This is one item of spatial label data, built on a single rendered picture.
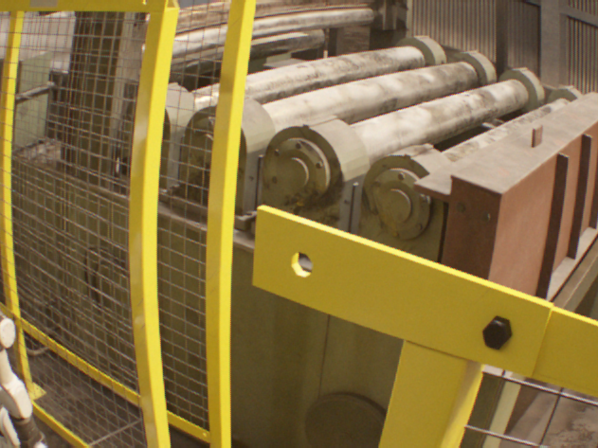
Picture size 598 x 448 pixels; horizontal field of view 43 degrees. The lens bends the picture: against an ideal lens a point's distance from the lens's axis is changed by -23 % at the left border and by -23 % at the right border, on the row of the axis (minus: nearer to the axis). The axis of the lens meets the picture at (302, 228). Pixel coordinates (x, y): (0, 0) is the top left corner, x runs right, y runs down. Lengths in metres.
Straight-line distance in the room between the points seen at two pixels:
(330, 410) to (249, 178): 0.78
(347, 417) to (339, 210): 0.66
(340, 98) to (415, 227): 0.95
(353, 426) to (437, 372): 2.36
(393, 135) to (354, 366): 0.77
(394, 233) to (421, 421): 2.10
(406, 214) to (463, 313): 2.09
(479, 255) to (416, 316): 1.85
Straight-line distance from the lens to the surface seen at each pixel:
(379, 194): 2.65
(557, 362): 0.52
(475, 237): 2.37
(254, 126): 2.95
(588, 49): 11.59
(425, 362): 0.55
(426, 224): 2.61
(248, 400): 3.19
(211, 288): 2.46
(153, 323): 2.06
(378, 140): 3.02
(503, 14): 5.23
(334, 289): 0.56
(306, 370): 2.97
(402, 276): 0.53
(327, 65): 4.00
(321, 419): 2.97
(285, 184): 2.80
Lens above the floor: 2.07
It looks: 23 degrees down
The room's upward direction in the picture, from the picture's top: 5 degrees clockwise
